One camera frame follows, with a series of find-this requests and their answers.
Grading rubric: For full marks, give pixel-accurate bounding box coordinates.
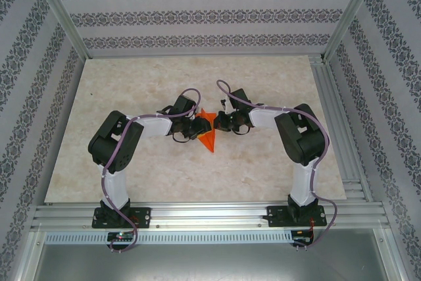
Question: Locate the aluminium side rail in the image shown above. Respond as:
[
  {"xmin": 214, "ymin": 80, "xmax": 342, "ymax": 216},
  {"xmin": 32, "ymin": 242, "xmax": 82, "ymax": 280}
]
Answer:
[{"xmin": 307, "ymin": 53, "xmax": 376, "ymax": 203}]

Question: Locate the slotted grey cable duct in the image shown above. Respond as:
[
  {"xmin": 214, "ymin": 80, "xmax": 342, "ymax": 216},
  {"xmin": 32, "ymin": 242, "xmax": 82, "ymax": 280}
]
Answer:
[{"xmin": 44, "ymin": 230, "xmax": 293, "ymax": 244}]

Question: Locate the aluminium frame bar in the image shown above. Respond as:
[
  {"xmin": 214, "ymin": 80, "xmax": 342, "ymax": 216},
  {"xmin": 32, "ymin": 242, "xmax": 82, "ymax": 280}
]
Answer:
[
  {"xmin": 14, "ymin": 230, "xmax": 45, "ymax": 281},
  {"xmin": 374, "ymin": 228, "xmax": 407, "ymax": 281}
]

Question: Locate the orange paper sheet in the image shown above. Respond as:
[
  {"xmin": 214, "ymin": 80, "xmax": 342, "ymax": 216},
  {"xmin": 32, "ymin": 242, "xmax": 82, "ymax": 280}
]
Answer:
[{"xmin": 193, "ymin": 108, "xmax": 218, "ymax": 154}]

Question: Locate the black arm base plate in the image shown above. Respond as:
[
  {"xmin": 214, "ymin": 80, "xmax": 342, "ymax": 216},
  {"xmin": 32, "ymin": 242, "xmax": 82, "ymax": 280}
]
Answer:
[
  {"xmin": 91, "ymin": 207, "xmax": 152, "ymax": 229},
  {"xmin": 266, "ymin": 205, "xmax": 328, "ymax": 228}
]

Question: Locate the aluminium frame post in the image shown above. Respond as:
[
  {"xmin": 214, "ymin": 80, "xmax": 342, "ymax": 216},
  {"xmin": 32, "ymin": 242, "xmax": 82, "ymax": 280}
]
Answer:
[
  {"xmin": 320, "ymin": 0, "xmax": 385, "ymax": 63},
  {"xmin": 28, "ymin": 0, "xmax": 90, "ymax": 61}
]

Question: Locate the long aluminium mounting rail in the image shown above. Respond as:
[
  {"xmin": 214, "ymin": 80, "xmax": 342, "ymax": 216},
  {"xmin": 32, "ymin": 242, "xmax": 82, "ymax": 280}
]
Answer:
[{"xmin": 31, "ymin": 200, "xmax": 391, "ymax": 231}]

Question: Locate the small circuit board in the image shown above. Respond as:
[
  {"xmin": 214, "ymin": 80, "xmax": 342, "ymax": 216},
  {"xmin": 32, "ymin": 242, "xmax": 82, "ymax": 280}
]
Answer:
[
  {"xmin": 292, "ymin": 230, "xmax": 313, "ymax": 242},
  {"xmin": 107, "ymin": 232, "xmax": 136, "ymax": 242}
]

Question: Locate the grey sheet metal panel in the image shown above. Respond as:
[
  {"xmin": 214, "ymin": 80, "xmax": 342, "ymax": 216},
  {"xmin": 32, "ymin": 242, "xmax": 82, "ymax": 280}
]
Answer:
[{"xmin": 32, "ymin": 243, "xmax": 395, "ymax": 281}]

